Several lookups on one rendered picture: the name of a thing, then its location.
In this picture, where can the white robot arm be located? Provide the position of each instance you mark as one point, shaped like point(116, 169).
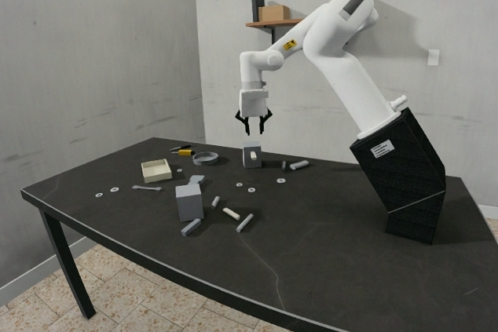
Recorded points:
point(333, 24)

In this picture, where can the grey round dish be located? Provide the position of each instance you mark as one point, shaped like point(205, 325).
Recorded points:
point(205, 158)

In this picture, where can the cream rectangular open tray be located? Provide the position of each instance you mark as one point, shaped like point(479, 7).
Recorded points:
point(156, 171)

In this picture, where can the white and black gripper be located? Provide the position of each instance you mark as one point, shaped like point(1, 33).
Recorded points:
point(253, 108)

